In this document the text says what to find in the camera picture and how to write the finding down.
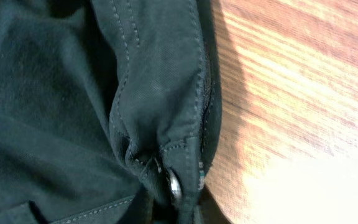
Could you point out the black shorts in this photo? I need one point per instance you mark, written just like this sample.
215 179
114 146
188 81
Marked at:
110 111

